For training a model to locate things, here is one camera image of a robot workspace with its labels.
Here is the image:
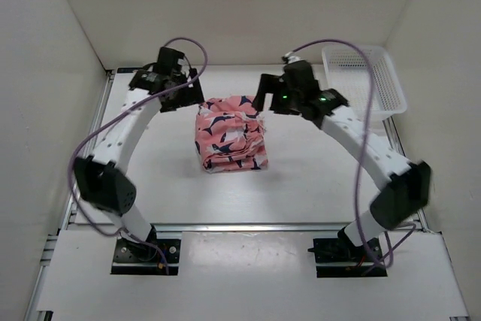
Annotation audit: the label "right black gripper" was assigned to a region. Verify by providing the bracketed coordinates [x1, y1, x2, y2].
[253, 74, 302, 117]

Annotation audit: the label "pink patterned shorts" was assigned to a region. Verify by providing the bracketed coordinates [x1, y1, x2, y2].
[195, 95, 268, 174]

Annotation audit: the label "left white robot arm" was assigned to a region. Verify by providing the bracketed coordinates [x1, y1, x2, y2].
[69, 44, 204, 261]

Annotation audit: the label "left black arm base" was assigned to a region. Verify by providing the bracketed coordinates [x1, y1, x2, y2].
[110, 234, 181, 276]

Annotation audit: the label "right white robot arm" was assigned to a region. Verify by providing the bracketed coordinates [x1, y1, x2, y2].
[253, 60, 431, 261]

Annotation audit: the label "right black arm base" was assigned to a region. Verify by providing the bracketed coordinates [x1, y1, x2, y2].
[307, 236, 388, 278]

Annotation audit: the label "white perforated plastic basket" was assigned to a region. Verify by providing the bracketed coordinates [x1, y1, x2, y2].
[322, 44, 407, 123]

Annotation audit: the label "aluminium rail across table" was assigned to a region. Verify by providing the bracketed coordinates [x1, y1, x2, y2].
[154, 223, 346, 232]

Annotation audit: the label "left aluminium frame rail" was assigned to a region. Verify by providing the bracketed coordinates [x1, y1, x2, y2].
[23, 69, 116, 320]

